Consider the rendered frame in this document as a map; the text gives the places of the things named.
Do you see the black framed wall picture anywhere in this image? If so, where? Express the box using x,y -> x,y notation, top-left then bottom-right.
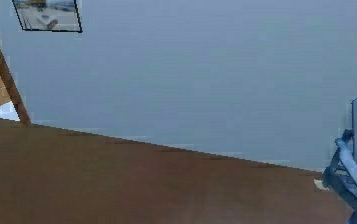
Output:
11,0 -> 84,34

